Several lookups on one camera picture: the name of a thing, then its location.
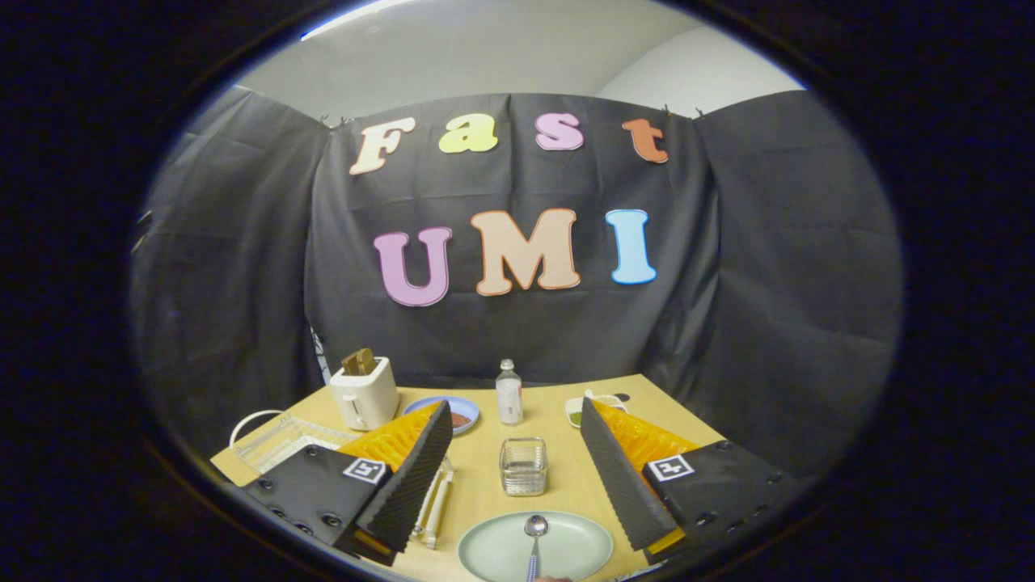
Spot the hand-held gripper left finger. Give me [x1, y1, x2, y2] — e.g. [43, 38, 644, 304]
[241, 400, 454, 567]

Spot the white toaster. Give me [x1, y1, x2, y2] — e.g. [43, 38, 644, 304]
[329, 356, 400, 432]

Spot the white cup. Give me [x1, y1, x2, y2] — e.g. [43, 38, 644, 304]
[564, 390, 628, 429]

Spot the silver spoon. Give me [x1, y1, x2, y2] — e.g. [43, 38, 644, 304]
[524, 515, 549, 582]

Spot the clear bottle with white label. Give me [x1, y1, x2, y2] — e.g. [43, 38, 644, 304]
[496, 359, 524, 426]

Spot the clear square basket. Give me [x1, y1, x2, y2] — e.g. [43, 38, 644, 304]
[499, 437, 550, 496]

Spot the small blue plate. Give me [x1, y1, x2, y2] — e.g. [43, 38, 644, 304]
[402, 395, 480, 436]

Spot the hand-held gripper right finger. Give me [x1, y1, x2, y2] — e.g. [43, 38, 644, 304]
[580, 398, 801, 565]

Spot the white wire dish rack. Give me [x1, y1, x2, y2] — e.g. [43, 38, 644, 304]
[230, 409, 455, 550]

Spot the black backdrop cloth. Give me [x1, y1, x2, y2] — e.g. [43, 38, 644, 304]
[131, 85, 903, 479]

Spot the pale green plate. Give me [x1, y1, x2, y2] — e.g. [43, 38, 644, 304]
[458, 510, 614, 582]

